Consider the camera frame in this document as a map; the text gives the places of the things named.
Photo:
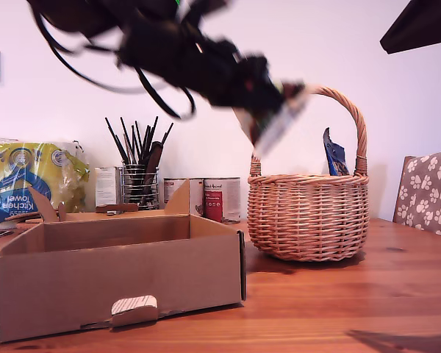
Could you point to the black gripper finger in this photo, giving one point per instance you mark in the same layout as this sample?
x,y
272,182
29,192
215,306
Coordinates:
x,y
261,103
275,86

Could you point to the white green Easter egg bag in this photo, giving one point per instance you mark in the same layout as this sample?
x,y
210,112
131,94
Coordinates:
x,y
275,125

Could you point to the brown cardboard box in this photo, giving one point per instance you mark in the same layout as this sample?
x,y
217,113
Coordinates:
x,y
121,276

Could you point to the blue snack bag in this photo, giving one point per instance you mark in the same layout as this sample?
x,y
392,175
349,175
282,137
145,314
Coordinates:
x,y
337,162

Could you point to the thin black stick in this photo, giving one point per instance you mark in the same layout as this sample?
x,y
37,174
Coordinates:
x,y
128,141
115,139
167,134
139,141
151,138
145,143

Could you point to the brown flat comb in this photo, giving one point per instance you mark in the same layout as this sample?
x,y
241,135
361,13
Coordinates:
x,y
155,156

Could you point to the white printed carton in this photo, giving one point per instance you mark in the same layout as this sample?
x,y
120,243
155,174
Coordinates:
x,y
106,185

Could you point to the paw print covered chair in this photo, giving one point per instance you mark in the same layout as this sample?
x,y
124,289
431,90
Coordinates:
x,y
426,195

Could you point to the yellow blue kitchen towel pack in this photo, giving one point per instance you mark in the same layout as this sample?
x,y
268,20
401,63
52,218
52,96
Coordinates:
x,y
18,176

